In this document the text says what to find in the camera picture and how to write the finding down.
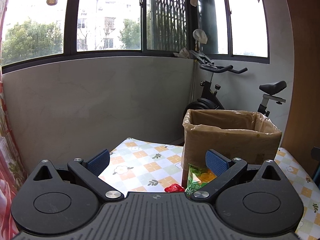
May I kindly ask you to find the black exercise bike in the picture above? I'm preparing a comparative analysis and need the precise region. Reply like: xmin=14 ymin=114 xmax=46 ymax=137
xmin=183 ymin=50 xmax=287 ymax=117

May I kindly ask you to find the red jelly cup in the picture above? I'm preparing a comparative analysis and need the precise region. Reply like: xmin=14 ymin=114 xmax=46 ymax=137
xmin=164 ymin=183 xmax=185 ymax=193

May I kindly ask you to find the red floral curtain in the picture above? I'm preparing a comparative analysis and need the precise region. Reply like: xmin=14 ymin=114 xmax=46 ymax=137
xmin=0 ymin=0 xmax=28 ymax=240

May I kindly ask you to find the brown cardboard box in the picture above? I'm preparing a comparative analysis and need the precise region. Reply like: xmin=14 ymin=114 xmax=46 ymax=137
xmin=181 ymin=109 xmax=282 ymax=186

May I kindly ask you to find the floral checkered bed sheet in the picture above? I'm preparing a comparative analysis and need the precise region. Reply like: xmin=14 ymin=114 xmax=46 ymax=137
xmin=99 ymin=138 xmax=320 ymax=239

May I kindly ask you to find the brown wooden board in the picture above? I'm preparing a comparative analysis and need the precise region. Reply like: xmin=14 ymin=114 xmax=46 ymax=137
xmin=281 ymin=0 xmax=319 ymax=175

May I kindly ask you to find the green orange snack bag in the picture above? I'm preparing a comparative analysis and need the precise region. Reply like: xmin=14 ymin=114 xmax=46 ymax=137
xmin=185 ymin=164 xmax=217 ymax=196

